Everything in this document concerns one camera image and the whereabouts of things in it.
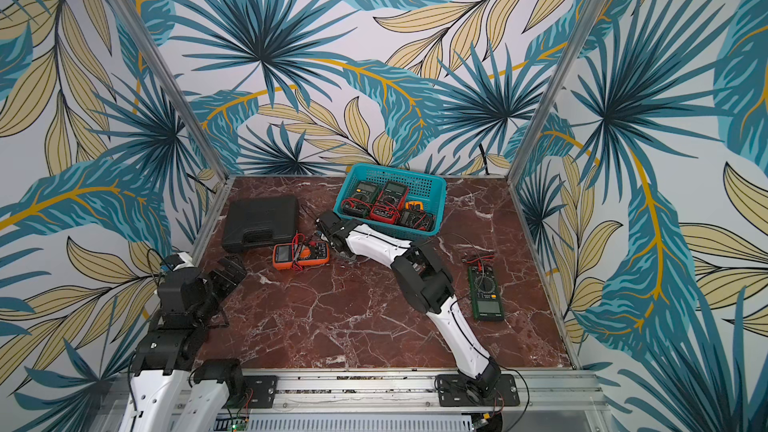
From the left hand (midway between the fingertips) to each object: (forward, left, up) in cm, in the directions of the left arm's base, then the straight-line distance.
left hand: (231, 271), depth 74 cm
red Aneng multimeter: (+30, -39, -8) cm, 50 cm away
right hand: (+21, -29, -15) cm, 39 cm away
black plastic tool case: (+24, +7, -13) cm, 28 cm away
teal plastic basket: (+23, -47, -11) cm, 53 cm away
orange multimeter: (+12, -11, -13) cm, 21 cm away
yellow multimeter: (+32, -48, -12) cm, 59 cm away
